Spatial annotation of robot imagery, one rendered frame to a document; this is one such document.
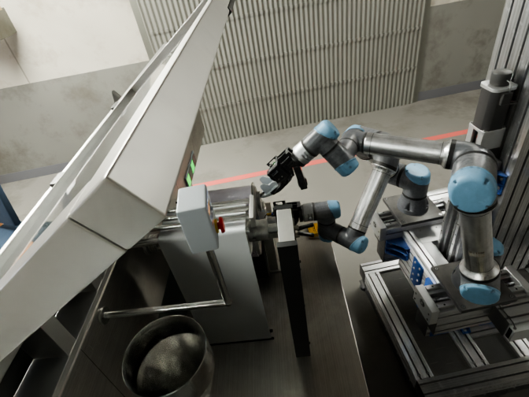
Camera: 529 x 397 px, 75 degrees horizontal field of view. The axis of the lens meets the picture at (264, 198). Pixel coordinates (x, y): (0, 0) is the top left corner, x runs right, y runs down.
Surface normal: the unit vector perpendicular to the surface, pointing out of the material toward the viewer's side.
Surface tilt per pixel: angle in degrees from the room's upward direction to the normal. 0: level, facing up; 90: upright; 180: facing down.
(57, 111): 90
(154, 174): 55
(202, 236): 90
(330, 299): 0
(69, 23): 90
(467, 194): 83
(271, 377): 0
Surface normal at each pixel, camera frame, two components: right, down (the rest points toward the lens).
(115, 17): 0.14, 0.60
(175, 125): 0.72, -0.55
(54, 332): 0.99, -0.13
